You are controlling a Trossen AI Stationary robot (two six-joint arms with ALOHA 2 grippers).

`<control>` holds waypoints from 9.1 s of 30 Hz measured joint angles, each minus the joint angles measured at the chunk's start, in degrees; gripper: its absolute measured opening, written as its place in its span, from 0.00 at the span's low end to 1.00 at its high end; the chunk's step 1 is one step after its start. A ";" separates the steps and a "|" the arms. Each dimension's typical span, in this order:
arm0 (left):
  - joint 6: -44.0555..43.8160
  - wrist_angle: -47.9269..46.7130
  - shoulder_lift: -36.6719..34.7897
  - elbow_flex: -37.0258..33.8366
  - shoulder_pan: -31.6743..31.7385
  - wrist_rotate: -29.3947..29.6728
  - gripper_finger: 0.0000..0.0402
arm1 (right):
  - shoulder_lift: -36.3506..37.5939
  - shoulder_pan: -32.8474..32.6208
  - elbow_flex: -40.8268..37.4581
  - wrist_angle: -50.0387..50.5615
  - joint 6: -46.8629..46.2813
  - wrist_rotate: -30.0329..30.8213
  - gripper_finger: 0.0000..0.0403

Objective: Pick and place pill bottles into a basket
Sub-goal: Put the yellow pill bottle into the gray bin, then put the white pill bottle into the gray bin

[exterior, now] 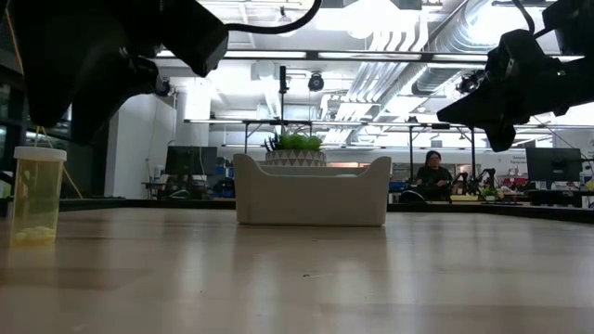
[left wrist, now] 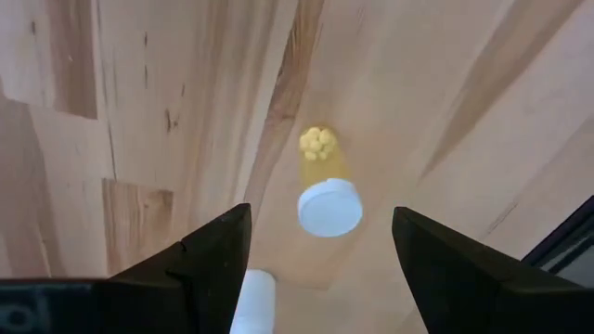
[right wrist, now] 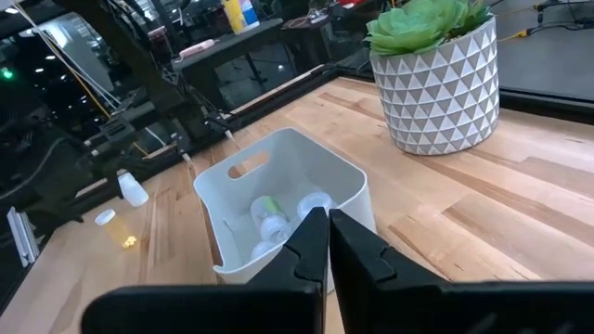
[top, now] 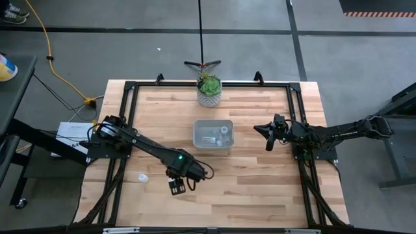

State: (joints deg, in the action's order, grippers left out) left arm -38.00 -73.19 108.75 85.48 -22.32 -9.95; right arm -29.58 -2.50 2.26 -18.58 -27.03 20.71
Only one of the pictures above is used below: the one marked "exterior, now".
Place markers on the person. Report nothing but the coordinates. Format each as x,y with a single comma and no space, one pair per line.
433,178

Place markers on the small background robot arms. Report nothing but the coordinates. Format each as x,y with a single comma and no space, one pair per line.
473,182

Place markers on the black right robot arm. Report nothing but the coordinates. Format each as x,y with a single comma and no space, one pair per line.
573,23

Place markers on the black overhead crossbar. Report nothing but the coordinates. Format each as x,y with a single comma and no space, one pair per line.
371,56

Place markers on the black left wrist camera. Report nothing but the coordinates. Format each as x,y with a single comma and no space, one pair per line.
197,37

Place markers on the yellow pill bottle white cap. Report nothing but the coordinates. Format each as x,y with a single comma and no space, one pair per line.
38,195

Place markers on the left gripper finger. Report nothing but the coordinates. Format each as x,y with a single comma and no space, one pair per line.
99,111
44,93

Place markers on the black tripod stand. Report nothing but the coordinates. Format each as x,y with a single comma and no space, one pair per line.
282,93

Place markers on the grey plastic basket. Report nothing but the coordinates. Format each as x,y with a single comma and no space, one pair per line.
311,199

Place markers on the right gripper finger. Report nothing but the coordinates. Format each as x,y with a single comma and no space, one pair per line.
487,106
502,137

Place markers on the black round hanging device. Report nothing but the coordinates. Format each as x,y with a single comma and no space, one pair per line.
316,82

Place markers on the black computer monitor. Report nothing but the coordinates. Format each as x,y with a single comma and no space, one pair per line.
190,161
553,164

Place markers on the green succulent in patterned pot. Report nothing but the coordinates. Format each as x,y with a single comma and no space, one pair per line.
295,148

